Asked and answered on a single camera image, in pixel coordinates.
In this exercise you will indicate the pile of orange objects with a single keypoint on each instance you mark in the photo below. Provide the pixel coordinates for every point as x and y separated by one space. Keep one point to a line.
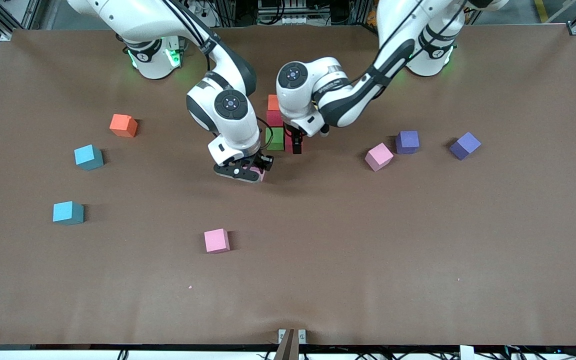
372 19

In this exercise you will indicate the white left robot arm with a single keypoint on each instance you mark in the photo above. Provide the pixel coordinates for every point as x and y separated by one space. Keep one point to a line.
298 82

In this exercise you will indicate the green foam cube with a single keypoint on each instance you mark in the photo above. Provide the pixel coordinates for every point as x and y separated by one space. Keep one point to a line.
274 139

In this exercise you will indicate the pink foam cube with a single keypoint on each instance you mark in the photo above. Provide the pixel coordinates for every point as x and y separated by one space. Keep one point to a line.
259 175
379 156
216 240

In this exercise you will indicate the purple foam cube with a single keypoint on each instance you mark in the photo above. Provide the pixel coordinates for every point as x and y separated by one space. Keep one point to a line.
407 142
465 145

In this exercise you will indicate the brown table cover mat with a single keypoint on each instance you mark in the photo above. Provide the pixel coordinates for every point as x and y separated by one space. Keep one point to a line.
288 300

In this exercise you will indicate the red foam cube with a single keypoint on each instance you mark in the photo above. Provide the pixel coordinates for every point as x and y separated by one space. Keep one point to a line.
273 119
288 144

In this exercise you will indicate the white power strip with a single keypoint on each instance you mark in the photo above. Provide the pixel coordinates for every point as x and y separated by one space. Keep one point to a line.
203 12
288 20

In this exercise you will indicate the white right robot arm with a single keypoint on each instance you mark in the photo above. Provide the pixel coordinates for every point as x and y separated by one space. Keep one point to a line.
230 107

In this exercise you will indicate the small metal bracket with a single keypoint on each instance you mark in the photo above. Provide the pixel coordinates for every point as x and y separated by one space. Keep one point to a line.
281 334

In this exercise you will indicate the blue foam cube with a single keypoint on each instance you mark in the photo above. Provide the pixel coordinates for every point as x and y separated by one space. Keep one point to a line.
68 212
88 157

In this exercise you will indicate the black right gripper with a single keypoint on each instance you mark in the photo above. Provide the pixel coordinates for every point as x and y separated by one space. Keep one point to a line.
259 161

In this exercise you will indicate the orange foam cube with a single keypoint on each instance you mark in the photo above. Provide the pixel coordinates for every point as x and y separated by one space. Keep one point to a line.
272 102
123 125

